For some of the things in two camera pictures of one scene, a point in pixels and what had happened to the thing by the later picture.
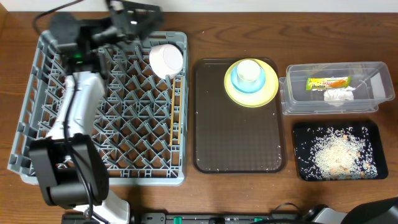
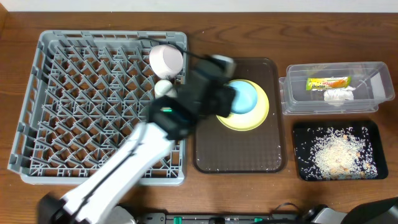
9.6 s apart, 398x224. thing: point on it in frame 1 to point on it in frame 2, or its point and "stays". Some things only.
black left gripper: x=125 y=23 to x=224 y=101
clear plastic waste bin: x=335 y=88 stays
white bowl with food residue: x=166 y=60 stays
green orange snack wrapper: x=321 y=83 stays
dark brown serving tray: x=229 y=137 stays
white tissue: x=337 y=97 stays
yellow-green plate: x=260 y=98 to x=252 y=119
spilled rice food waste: x=337 y=153 stays
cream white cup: x=249 y=71 to x=165 y=88
